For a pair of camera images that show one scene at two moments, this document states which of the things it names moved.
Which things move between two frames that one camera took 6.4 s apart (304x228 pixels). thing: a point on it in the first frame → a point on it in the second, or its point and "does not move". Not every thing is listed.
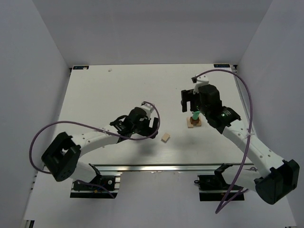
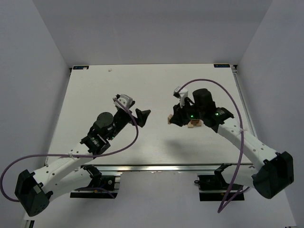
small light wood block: x=165 y=137 → x=169 y=118
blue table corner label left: x=80 y=67 does not move
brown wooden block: x=194 y=122 does not move
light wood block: x=190 y=125 does not move
